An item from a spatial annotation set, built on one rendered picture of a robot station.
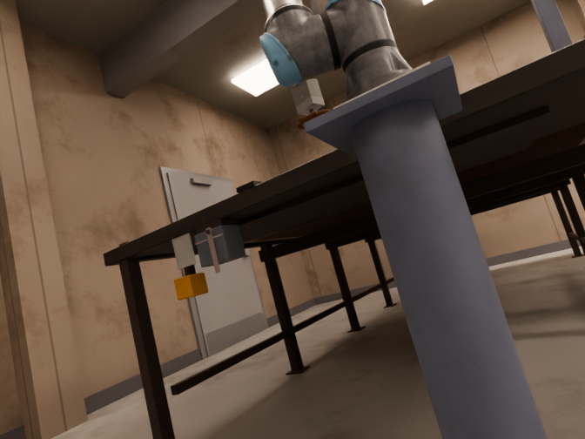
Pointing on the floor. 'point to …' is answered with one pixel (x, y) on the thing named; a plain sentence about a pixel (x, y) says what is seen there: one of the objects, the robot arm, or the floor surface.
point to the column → (436, 253)
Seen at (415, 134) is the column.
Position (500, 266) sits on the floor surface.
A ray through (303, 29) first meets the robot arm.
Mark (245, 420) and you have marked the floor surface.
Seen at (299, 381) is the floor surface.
